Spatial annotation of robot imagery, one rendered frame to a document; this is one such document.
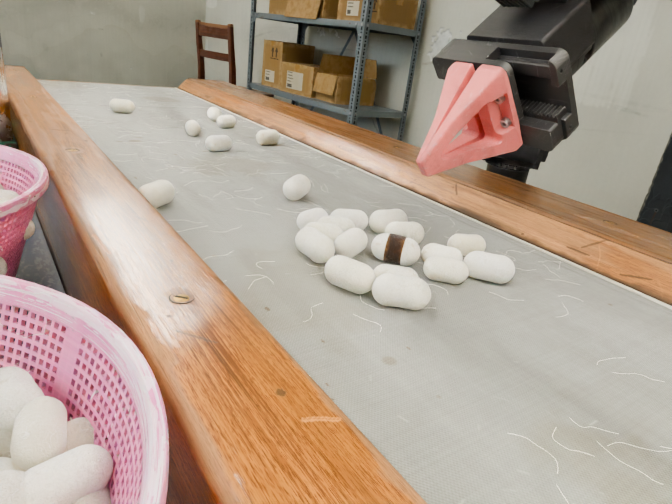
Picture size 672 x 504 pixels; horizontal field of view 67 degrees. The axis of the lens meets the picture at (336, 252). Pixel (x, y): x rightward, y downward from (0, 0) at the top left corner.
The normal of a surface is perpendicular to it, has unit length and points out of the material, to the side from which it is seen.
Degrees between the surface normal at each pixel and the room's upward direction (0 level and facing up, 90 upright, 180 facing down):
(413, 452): 0
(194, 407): 1
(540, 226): 45
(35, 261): 0
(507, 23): 40
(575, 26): 89
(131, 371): 75
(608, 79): 90
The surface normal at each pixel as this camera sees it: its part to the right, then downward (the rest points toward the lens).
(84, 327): -0.54, -0.01
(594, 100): -0.77, 0.15
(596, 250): -0.49, -0.56
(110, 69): 0.63, 0.37
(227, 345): 0.12, -0.92
